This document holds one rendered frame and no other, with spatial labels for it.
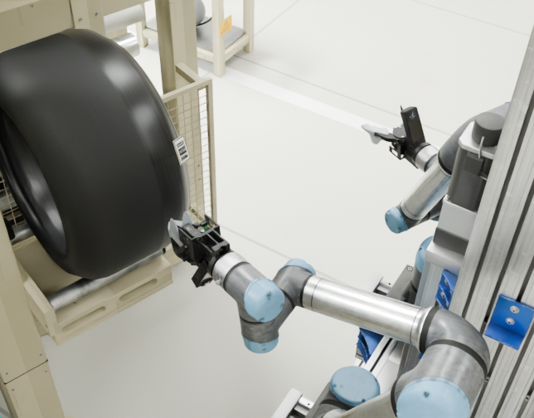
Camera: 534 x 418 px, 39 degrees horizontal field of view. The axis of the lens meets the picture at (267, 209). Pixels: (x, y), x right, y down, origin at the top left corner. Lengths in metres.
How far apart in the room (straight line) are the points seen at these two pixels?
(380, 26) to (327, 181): 1.50
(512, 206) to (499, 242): 0.09
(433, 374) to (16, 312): 1.13
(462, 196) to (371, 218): 1.96
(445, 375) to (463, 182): 0.39
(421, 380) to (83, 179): 0.81
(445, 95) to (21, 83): 2.98
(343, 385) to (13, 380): 0.96
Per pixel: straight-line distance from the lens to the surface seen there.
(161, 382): 2.91
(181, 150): 1.75
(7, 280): 1.98
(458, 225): 1.61
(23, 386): 2.30
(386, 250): 3.37
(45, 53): 1.80
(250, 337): 1.55
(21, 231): 2.20
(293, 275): 1.60
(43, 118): 1.68
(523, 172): 1.37
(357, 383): 1.78
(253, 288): 1.45
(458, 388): 1.38
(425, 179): 1.97
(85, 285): 2.02
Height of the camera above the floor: 2.42
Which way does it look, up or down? 44 degrees down
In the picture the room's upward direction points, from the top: 2 degrees clockwise
